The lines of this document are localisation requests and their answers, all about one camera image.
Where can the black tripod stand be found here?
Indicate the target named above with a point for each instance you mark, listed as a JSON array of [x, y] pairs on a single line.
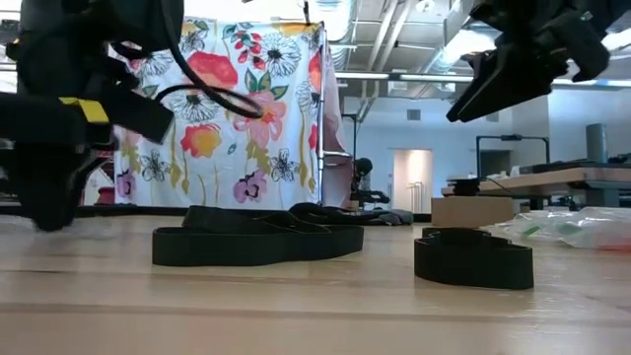
[[377, 197]]

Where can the black monitor stand frame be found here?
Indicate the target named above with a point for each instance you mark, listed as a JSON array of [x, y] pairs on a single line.
[[512, 137]]

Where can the wooden background table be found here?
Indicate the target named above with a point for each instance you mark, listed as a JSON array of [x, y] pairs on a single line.
[[542, 178]]

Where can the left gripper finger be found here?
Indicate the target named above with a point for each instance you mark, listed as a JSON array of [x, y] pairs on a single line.
[[49, 197]]

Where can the brown cardboard box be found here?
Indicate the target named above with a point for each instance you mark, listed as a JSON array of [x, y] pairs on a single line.
[[473, 212]]

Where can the long ceiling light strip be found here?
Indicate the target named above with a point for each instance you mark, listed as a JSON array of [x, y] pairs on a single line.
[[394, 76]]

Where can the grey wall vent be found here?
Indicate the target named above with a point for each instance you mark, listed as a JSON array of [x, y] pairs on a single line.
[[413, 114]]

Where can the black flat tray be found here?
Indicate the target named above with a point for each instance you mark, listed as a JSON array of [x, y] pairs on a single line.
[[581, 165]]

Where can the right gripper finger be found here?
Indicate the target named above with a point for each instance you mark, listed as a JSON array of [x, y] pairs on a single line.
[[508, 79]]

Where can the person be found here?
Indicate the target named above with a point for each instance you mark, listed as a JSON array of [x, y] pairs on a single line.
[[363, 167]]

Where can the white floral cloth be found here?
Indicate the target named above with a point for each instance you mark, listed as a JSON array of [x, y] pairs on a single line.
[[222, 123]]

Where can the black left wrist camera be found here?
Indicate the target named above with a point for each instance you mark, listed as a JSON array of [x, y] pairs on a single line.
[[143, 118]]

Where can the white door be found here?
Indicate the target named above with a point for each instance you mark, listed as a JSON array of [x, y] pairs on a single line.
[[413, 172]]

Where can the green rubber band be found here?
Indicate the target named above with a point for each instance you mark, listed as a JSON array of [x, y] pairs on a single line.
[[530, 231]]

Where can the pale pink cloth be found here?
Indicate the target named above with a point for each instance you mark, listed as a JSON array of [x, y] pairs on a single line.
[[340, 148]]

